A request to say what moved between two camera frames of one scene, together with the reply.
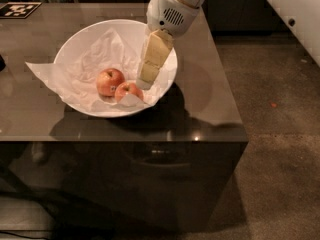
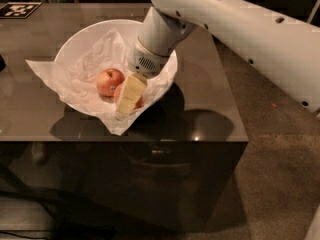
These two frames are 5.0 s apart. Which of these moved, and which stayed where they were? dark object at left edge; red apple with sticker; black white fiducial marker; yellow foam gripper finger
Moved: yellow foam gripper finger
Stayed: dark object at left edge; red apple with sticker; black white fiducial marker
